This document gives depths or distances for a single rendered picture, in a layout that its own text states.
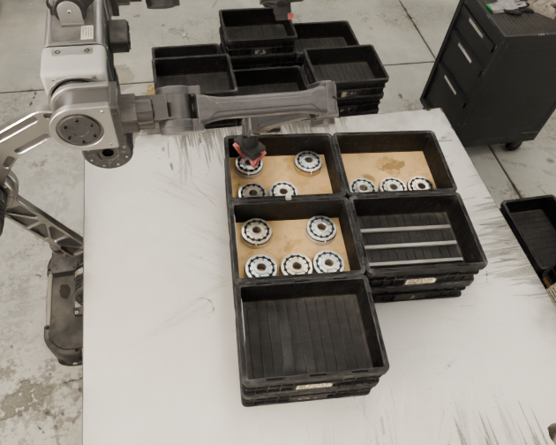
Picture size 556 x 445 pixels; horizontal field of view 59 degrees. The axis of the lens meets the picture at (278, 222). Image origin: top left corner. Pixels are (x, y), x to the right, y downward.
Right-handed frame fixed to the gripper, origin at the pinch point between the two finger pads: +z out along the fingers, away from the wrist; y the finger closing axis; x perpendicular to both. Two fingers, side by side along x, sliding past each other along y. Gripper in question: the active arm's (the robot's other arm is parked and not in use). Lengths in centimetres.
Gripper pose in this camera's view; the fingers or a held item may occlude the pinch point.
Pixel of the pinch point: (249, 160)
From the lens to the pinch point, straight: 181.9
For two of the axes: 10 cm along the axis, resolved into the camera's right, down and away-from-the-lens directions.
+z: -0.7, 5.7, 8.2
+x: -7.2, 5.4, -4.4
